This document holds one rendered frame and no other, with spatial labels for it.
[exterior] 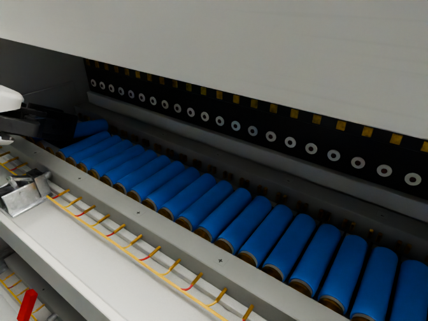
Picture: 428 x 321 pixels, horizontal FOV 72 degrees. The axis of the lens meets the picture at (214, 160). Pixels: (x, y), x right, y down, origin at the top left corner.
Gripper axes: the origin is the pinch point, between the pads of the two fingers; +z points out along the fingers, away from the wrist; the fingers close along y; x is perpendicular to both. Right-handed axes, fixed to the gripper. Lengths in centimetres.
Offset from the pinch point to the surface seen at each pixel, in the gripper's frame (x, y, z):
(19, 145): 3.5, 2.1, -1.6
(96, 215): 5.6, -13.0, -1.7
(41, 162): 3.7, -3.4, -1.9
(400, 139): -8.3, -33.2, 6.5
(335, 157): -5.7, -28.9, 8.3
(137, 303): 7.9, -21.9, -4.3
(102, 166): 2.3, -8.5, 1.3
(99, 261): 7.6, -16.8, -3.7
